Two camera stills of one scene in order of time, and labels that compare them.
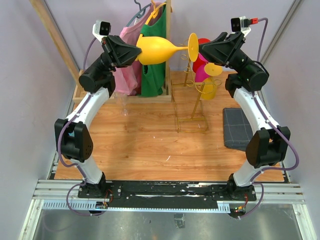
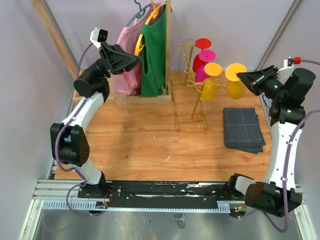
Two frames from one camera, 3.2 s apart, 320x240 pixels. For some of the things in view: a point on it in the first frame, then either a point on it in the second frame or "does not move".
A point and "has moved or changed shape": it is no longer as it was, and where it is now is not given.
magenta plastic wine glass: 200,75 does not move
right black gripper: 222,51 to 254,80
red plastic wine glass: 197,64 does not move
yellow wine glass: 212,70 does not move
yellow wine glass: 156,50 has moved or changed shape
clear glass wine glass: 122,99 does not move
